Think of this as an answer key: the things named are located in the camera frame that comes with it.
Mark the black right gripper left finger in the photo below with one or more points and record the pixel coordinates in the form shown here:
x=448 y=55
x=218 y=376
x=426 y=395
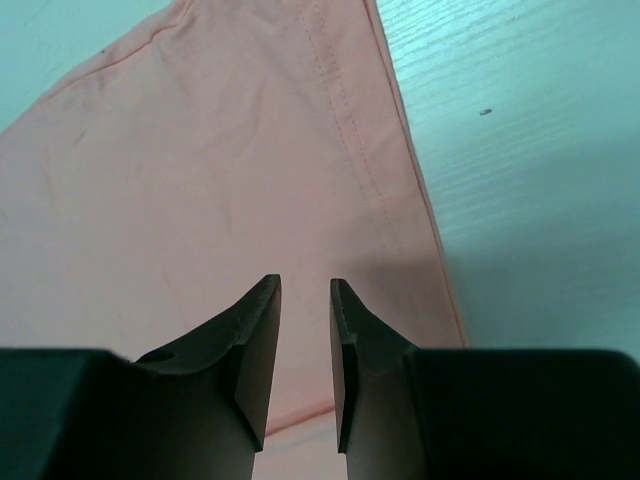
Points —
x=195 y=408

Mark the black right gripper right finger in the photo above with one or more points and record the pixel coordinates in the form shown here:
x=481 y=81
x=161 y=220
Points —
x=405 y=412

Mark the pink t-shirt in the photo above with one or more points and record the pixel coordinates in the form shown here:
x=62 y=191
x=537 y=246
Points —
x=215 y=143

